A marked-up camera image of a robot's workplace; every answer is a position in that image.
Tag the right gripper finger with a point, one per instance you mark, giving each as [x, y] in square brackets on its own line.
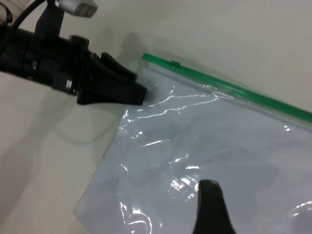
[212, 209]

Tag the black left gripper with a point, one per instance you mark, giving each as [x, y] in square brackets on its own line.
[70, 63]

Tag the green zipper slider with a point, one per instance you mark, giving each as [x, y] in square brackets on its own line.
[175, 64]

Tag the clear plastic zipper bag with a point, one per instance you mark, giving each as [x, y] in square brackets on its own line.
[219, 136]

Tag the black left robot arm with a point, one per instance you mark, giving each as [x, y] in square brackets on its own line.
[19, 53]

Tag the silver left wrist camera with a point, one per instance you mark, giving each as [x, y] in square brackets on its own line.
[80, 7]

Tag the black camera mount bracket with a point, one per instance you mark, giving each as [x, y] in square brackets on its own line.
[48, 22]

